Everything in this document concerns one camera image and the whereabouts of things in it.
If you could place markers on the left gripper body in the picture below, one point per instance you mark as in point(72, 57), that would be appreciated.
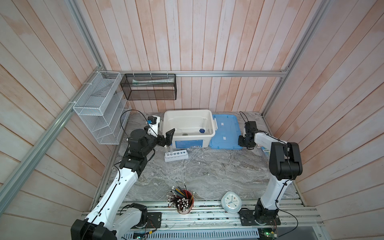
point(153, 141)

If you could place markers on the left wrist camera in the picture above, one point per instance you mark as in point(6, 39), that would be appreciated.
point(153, 125)

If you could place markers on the blue capped test tube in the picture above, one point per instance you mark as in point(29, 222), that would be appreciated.
point(171, 147)

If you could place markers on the white plastic storage bin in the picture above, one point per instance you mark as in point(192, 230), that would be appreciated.
point(189, 121)

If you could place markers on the red cup of pencils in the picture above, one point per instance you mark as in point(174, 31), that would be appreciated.
point(181, 199)

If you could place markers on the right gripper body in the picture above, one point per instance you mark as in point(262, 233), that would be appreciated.
point(242, 141)

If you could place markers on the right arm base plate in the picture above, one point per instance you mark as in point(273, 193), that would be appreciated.
point(258, 218)

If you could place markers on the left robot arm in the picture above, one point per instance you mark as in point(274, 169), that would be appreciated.
point(103, 222)

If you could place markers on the pack of coloured markers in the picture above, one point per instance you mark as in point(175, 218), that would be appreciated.
point(266, 152)

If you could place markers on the white wire mesh shelf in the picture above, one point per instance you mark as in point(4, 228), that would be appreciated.
point(103, 108)

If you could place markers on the black wire mesh basket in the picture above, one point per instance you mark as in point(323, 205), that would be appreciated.
point(147, 87)

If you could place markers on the white alarm clock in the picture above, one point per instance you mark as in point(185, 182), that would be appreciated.
point(231, 203)

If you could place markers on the white test tube rack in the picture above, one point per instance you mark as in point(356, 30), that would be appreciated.
point(176, 156)

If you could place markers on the blue plastic bin lid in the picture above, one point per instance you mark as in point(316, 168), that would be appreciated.
point(227, 133)

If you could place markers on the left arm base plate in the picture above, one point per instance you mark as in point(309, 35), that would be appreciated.
point(153, 220)

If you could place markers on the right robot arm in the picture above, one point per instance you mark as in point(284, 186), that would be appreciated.
point(285, 165)

